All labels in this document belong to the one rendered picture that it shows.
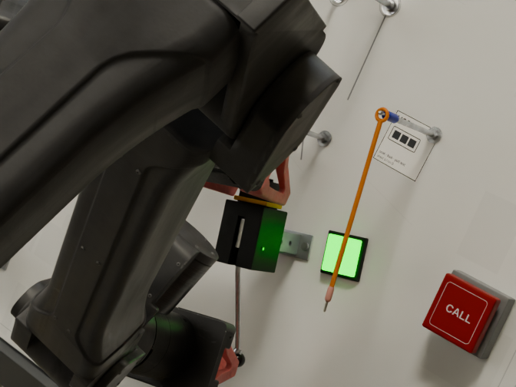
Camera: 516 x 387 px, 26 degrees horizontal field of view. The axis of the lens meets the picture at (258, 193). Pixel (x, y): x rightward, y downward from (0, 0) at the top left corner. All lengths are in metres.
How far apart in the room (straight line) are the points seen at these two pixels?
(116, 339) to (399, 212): 0.37
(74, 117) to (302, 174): 0.72
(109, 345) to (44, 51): 0.39
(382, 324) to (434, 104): 0.20
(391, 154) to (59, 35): 0.69
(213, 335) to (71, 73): 0.58
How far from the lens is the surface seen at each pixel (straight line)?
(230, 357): 0.99
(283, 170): 0.96
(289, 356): 1.05
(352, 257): 1.01
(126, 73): 0.35
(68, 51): 0.35
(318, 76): 0.44
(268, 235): 0.98
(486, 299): 0.93
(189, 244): 0.81
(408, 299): 1.00
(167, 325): 0.88
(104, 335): 0.70
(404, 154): 1.01
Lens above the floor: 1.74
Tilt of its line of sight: 37 degrees down
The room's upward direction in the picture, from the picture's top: straight up
